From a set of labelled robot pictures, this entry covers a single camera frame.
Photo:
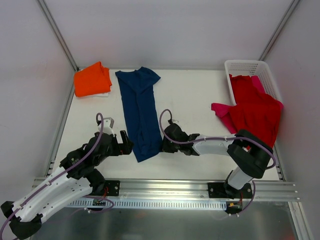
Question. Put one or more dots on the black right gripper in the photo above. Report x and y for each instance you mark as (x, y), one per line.
(169, 144)

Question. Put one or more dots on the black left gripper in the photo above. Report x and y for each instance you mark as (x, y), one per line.
(120, 146)

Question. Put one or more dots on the navy blue printed t-shirt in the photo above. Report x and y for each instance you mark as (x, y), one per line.
(139, 108)

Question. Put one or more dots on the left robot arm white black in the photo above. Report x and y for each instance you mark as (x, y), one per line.
(76, 177)

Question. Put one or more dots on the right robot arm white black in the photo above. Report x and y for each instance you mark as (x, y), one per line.
(250, 154)

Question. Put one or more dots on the pink t-shirt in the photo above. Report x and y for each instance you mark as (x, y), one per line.
(220, 112)

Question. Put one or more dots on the folded orange t-shirt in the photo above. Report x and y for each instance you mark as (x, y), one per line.
(93, 80)

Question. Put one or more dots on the red t-shirt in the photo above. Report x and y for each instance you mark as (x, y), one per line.
(257, 115)

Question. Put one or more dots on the white plastic basket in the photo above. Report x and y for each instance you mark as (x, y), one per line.
(250, 68)

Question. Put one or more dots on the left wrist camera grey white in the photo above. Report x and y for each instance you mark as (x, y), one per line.
(106, 125)

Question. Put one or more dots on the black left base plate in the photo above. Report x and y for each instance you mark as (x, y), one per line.
(110, 188)

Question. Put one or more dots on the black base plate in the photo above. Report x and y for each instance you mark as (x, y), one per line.
(110, 188)
(221, 190)

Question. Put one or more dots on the aluminium mounting rail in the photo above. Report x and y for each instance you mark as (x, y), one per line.
(161, 189)

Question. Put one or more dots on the white slotted cable duct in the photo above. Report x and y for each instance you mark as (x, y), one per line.
(147, 204)

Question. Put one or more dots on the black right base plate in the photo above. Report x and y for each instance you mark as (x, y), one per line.
(221, 190)

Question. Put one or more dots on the left aluminium frame post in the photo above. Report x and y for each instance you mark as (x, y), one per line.
(57, 33)

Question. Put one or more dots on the aluminium frame post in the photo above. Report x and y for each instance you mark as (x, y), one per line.
(57, 33)
(279, 28)

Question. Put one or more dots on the right aluminium frame post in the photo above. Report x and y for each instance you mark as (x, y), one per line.
(279, 28)

